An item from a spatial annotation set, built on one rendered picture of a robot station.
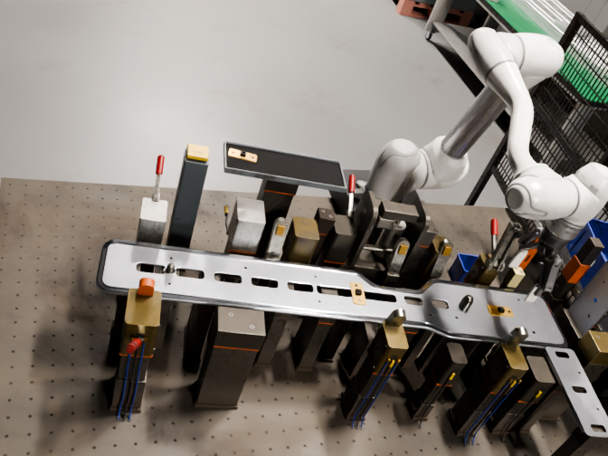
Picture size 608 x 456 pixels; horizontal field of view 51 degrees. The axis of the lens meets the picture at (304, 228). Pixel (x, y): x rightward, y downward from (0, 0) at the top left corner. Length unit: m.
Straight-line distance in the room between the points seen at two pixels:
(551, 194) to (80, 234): 1.44
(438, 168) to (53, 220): 1.38
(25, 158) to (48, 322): 1.81
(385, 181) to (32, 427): 1.43
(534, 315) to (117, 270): 1.25
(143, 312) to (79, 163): 2.20
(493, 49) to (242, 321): 1.08
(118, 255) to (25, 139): 2.13
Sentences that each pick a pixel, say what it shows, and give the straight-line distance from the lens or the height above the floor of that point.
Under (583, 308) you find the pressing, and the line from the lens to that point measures 2.17.
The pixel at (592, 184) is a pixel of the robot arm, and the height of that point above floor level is 1.52.
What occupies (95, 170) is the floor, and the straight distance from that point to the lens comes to 3.62.
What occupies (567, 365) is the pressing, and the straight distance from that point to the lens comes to 2.03.
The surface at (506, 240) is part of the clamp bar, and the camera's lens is 2.03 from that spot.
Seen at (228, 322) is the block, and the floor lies 1.03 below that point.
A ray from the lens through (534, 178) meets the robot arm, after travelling 1.64.
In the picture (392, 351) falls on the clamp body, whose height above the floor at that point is 1.03.
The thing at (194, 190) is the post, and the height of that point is 1.04.
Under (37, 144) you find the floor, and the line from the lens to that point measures 3.77.
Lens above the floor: 2.22
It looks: 39 degrees down
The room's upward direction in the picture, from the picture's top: 21 degrees clockwise
